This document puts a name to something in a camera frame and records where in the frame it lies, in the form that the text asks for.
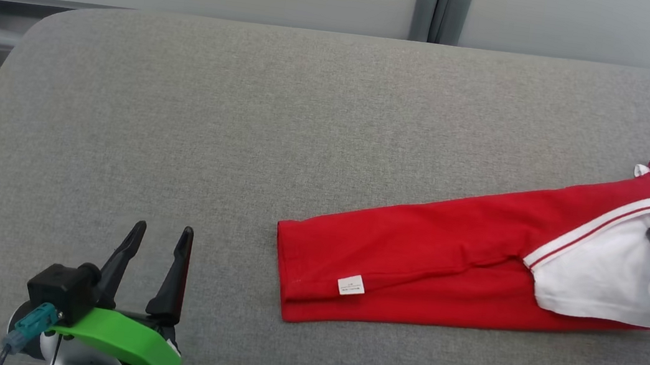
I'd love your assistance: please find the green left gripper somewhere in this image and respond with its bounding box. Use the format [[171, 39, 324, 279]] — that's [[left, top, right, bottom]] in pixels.
[[44, 210, 200, 365]]

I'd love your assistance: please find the red and white shirt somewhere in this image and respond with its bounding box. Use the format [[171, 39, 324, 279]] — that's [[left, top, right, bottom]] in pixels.
[[265, 123, 650, 365]]

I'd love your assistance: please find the grey partition post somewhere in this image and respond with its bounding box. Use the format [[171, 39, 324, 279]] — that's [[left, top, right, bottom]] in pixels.
[[408, 0, 474, 49]]

